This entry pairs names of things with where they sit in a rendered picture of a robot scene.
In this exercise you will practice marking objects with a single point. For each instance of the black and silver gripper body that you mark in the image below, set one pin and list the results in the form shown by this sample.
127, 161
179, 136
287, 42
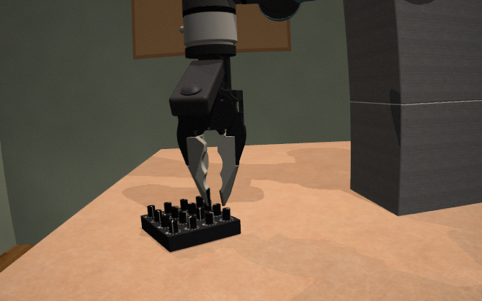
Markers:
225, 101

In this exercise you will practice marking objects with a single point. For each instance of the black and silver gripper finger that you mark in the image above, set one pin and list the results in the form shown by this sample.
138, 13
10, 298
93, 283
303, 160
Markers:
230, 149
194, 152

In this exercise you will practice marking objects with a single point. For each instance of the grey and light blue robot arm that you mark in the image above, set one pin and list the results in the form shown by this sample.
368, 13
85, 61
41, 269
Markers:
214, 24

